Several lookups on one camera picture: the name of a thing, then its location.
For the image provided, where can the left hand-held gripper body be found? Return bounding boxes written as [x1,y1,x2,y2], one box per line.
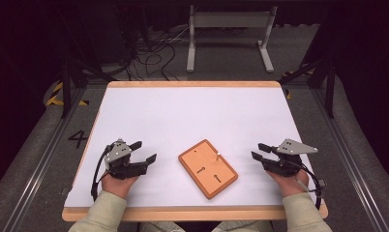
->
[104,138,150,181]

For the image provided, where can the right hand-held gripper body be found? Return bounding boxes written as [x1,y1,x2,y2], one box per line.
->
[261,137,319,178]

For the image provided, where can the orange wooden board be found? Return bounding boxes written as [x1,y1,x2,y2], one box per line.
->
[177,138,239,200]

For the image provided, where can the person's left hand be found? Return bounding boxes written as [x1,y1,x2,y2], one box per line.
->
[101,173,139,199]

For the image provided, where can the person's right hand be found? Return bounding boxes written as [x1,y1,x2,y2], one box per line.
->
[266,169,310,198]

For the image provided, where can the yellow black hazard tape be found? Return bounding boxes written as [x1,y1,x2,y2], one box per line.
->
[45,81,89,107]
[282,68,316,101]

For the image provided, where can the person's body in beige clothing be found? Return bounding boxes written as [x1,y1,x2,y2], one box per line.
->
[146,219,275,232]

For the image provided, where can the grey metal stand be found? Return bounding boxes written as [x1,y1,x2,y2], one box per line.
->
[186,4,279,73]

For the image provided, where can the left hand-held gripper black cable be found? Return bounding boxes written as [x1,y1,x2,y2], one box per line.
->
[90,143,115,203]

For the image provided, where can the hand-held gripper black cable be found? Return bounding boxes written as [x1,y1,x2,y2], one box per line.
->
[290,159,324,212]
[90,143,115,203]

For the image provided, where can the right hand-held gripper black cable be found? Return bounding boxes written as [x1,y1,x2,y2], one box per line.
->
[290,159,324,212]

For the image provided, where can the aluminium floor rail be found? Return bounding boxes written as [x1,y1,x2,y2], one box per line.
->
[1,86,88,232]
[311,86,389,232]

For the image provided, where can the black metal frame stand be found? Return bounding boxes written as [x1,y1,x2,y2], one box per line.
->
[277,57,338,119]
[59,59,117,119]

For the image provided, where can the black floor cables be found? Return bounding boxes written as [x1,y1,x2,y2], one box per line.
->
[126,25,191,82]

